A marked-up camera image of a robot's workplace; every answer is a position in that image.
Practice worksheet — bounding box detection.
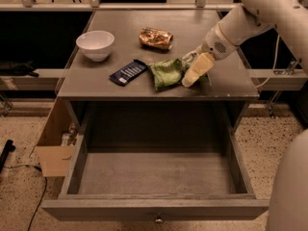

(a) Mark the green jalapeno chip bag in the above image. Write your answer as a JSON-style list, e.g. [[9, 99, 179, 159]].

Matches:
[[148, 50, 211, 91]]

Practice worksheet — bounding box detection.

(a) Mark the brown cardboard box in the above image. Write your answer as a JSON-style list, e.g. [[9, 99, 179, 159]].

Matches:
[[35, 99, 76, 177]]

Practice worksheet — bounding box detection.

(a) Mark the crushed gold can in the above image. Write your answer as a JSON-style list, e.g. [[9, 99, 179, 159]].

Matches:
[[139, 27, 173, 50]]

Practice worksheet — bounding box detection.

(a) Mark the black object on floor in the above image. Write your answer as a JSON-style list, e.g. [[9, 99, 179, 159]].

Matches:
[[0, 140, 15, 172]]

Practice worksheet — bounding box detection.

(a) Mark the grey cabinet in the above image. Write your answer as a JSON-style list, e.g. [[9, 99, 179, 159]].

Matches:
[[58, 10, 259, 140]]

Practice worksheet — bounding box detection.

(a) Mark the white ceramic bowl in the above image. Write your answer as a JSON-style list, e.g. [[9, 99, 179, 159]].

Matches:
[[76, 31, 115, 62]]

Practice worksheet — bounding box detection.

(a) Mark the black floor cable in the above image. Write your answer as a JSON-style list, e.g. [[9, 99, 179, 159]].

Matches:
[[3, 164, 48, 231]]

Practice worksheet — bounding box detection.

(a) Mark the white hanging cable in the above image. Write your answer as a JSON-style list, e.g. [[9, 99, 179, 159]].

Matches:
[[255, 34, 282, 90]]

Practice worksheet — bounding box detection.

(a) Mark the dark blue snack bar wrapper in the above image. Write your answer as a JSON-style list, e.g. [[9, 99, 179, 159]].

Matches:
[[109, 60, 148, 87]]

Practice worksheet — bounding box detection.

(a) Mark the black item on shelf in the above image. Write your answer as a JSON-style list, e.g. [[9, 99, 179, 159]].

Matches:
[[0, 61, 39, 77]]

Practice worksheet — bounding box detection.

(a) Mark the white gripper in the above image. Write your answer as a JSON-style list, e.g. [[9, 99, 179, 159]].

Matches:
[[182, 24, 237, 88]]

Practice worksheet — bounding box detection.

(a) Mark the open grey top drawer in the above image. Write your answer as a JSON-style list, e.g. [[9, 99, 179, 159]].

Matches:
[[42, 112, 269, 222]]

